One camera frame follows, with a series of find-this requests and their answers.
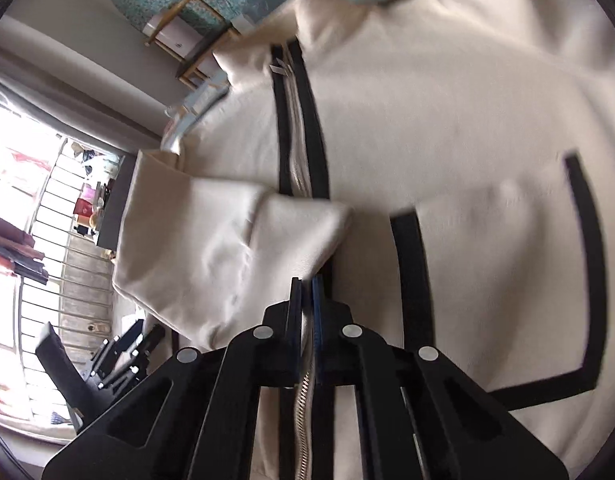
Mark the dark low cabinet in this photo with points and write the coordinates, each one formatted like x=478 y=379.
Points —
x=112 y=214

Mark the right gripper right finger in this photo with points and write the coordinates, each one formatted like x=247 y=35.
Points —
x=320 y=330

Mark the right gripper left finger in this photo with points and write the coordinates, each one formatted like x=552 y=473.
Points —
x=293 y=335

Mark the metal window railing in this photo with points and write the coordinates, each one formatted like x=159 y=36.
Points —
x=77 y=298

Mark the grey curtain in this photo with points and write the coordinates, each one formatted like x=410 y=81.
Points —
x=28 y=89

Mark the wooden chair black seat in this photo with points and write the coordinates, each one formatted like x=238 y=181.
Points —
x=187 y=45

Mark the beige zip jacket black trim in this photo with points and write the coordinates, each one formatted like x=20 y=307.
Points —
x=447 y=167

